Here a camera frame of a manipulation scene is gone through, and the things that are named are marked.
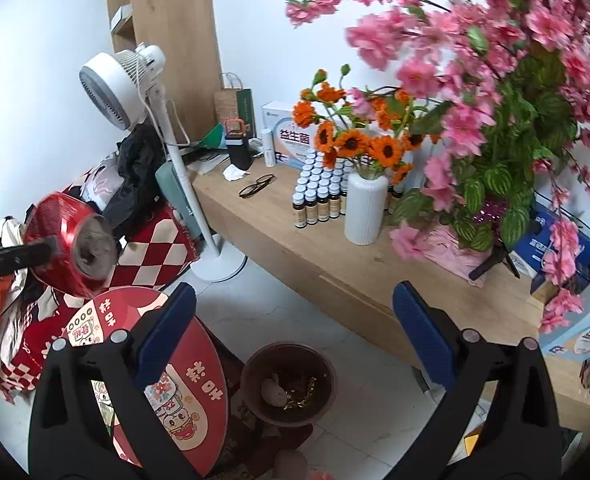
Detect black mini tripod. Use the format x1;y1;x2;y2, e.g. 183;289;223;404
469;244;524;282

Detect wooden low cabinet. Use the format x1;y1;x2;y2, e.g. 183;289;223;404
192;156;590;442

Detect person's bare leg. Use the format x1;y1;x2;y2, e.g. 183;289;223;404
274;451;334;480

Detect white tube bottle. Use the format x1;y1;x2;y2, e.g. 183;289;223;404
259;129;278;167

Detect brown round bin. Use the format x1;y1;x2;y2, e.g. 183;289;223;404
239;342;338;429

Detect pink blossom artificial plant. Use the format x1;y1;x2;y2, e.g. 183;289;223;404
285;0;590;337

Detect brown paper bag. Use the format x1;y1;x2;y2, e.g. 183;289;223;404
213;72;244;127

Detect white printed pillow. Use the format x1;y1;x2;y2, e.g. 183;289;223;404
81;156;126;207

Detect pale green cushion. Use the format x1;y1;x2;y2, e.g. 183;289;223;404
155;160;202;232

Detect dark green paper bag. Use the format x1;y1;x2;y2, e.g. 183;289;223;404
235;88;255;127

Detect crushed red can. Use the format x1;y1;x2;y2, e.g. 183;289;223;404
24;192;121;299

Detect black power bank orange handle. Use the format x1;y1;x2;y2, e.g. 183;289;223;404
223;118;252;171

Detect white box with label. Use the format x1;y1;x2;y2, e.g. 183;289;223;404
111;5;135;37

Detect red printed round table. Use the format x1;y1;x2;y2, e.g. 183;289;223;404
62;286;232;479

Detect wooden bookshelf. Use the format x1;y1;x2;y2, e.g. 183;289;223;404
106;0;226;157

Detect group of small brown bottles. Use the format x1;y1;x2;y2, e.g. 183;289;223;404
291;150;406;230

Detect white standing fan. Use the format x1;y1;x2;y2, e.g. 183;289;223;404
78;44;248;282

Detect white orange jacket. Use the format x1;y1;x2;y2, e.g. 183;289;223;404
0;216;52;392

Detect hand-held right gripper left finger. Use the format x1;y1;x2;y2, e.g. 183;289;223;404
27;282;200;480

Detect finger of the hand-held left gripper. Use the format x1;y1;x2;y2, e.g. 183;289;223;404
0;236;62;287

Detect black eyeglasses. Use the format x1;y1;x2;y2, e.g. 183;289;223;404
238;173;276;200

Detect black puffer jacket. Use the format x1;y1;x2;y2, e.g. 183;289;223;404
102;124;169;234

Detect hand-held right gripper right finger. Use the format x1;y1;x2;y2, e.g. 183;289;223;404
382;280;562;480

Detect blue cardboard box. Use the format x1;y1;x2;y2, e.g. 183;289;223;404
512;204;590;282

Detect white ribbed vase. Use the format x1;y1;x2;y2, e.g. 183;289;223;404
344;170;391;246

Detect green paper cone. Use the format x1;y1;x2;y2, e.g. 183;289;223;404
200;123;226;150

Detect orange artificial flowers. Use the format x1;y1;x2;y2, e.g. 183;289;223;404
292;64;456;187

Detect gold foil wrapper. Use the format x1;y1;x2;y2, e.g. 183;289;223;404
284;376;322;409

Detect white paper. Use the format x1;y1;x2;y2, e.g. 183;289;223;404
260;372;288;407

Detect pink wrapped flower pot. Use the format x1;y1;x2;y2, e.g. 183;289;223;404
390;222;496;289

